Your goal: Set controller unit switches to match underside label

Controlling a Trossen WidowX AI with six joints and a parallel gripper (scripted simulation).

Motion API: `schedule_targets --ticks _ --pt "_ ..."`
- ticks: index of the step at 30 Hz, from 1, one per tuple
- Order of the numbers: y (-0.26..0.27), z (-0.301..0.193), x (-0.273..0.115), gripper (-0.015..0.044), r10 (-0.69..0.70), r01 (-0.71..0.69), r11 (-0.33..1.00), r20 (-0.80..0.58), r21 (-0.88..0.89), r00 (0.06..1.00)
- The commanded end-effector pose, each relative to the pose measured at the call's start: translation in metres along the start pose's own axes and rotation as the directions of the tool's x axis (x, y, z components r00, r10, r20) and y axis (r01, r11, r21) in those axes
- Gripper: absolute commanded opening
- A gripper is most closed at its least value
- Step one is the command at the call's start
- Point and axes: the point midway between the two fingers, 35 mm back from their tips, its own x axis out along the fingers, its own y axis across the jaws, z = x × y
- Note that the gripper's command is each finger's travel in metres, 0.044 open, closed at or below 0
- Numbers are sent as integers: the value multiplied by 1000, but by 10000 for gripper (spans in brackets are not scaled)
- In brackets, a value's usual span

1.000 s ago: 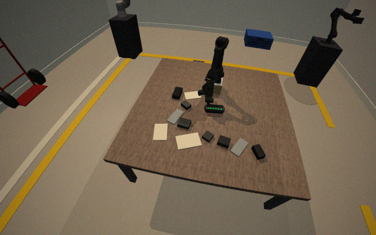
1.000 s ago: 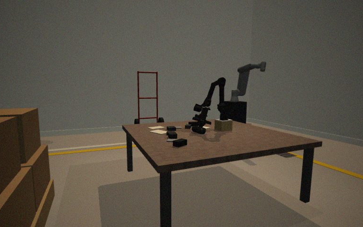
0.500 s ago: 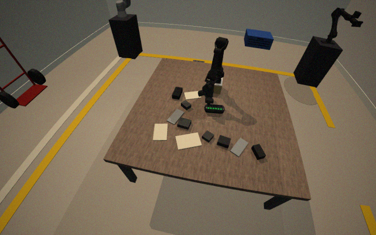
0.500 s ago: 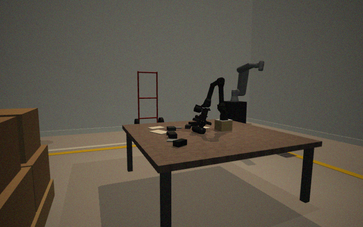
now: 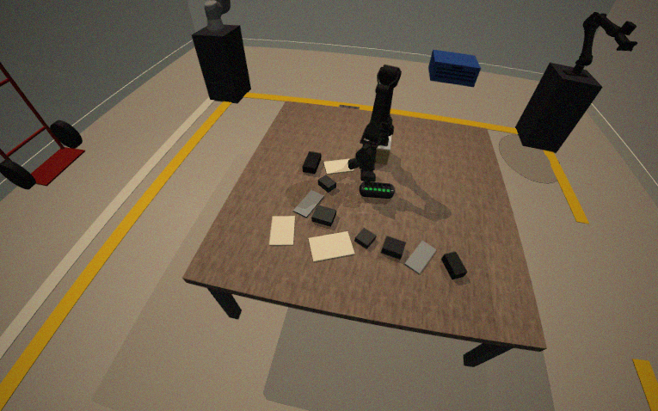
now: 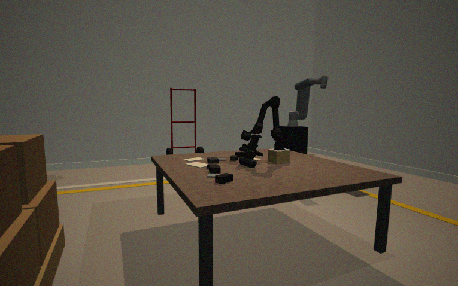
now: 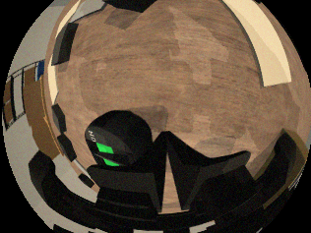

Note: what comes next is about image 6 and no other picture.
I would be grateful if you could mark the beige flat rectangular panel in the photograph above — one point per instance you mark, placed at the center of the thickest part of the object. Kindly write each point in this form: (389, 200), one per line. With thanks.
(197, 164)

